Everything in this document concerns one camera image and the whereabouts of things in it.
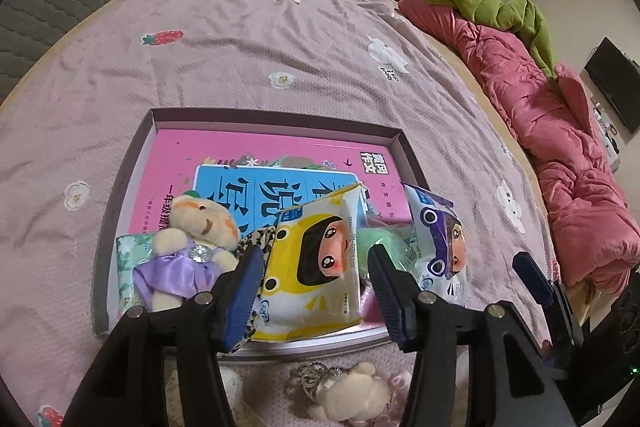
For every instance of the white floral fabric pouch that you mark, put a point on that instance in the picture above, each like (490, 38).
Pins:
(233, 386)

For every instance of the pink children's book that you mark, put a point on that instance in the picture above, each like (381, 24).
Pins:
(255, 175)

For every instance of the bear plush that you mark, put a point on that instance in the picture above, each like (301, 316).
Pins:
(189, 255)

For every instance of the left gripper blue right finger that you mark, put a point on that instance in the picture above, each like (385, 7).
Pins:
(397, 295)

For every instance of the green tissue pack left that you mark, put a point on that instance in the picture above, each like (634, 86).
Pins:
(131, 250)

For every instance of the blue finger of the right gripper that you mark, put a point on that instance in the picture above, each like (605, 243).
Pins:
(547, 294)

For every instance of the green tissue pack right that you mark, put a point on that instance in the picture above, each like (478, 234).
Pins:
(410, 239)

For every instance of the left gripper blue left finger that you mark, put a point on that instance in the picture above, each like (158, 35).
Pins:
(234, 297)

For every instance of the green blanket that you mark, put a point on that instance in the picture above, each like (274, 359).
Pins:
(522, 17)

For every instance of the black wall television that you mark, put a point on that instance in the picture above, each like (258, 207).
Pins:
(617, 77)

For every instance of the green round puff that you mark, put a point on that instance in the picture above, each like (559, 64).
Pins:
(396, 248)

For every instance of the purple patterned bedspread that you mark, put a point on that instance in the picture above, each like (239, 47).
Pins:
(66, 127)

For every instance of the yellow cartoon wet wipes pack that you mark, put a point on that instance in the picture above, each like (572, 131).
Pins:
(311, 285)

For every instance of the small cream plush keychain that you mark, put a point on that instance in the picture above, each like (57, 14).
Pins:
(360, 395)

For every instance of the green tissue pack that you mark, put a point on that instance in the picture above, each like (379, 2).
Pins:
(410, 239)
(131, 250)

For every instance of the pink quilted comforter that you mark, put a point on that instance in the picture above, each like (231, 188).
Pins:
(595, 235)

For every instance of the purple cartoon wet wipes pack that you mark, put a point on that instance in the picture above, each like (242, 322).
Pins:
(441, 270)

